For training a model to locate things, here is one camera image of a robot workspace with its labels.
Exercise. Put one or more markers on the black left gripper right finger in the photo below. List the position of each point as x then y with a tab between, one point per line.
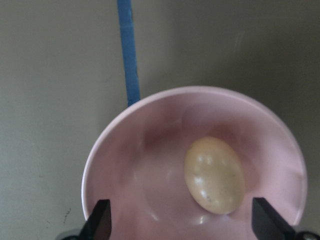
267	223

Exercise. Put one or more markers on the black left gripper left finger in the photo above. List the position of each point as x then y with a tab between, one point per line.
99	224

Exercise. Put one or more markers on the beige egg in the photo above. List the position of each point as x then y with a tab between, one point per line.
214	175

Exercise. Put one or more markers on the pink plastic bowl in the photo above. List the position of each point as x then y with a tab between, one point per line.
137	163

